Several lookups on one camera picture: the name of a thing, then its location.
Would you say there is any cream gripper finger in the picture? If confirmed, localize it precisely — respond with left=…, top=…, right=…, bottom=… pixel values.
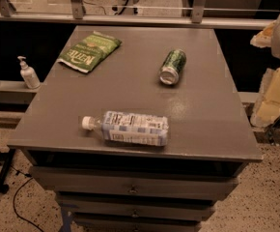
left=250, top=21, right=276, bottom=48
left=250, top=68, right=280, bottom=128

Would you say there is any blue labelled plastic bottle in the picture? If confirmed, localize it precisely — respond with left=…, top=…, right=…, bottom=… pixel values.
left=81, top=111, right=169, bottom=147

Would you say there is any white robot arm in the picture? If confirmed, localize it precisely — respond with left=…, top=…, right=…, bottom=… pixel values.
left=250, top=15, right=280, bottom=128

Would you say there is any white pump dispenser bottle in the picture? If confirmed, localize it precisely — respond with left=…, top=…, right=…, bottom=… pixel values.
left=17, top=56, right=41, bottom=89

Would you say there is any green soda can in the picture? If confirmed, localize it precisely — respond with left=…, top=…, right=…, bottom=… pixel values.
left=159, top=49, right=186, bottom=85

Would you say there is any grey drawer cabinet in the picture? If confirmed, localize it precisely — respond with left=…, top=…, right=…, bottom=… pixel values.
left=9, top=26, right=262, bottom=232

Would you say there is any green chip bag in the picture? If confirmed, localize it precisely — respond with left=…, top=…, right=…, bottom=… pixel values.
left=57, top=31, right=122, bottom=73

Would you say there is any grey metal railing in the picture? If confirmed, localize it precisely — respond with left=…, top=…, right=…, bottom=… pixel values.
left=0, top=0, right=280, bottom=29

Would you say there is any middle cabinet drawer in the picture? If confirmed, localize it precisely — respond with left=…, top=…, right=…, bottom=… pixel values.
left=56, top=194, right=215, bottom=221

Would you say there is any cabinet drawer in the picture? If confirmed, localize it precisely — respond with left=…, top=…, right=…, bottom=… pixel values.
left=56, top=194, right=215, bottom=221
left=73, top=214, right=200, bottom=232
left=29, top=166, right=238, bottom=200

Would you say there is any top cabinet drawer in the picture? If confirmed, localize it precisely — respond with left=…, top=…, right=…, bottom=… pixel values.
left=29, top=166, right=238, bottom=200

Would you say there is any bottom cabinet drawer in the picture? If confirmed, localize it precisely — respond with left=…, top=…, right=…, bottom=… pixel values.
left=73, top=214, right=200, bottom=232

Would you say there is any black stand leg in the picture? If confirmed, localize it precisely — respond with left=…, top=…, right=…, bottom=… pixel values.
left=0, top=149, right=15, bottom=194

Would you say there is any black floor cable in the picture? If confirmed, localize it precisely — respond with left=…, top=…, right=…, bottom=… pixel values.
left=0, top=111, right=46, bottom=232

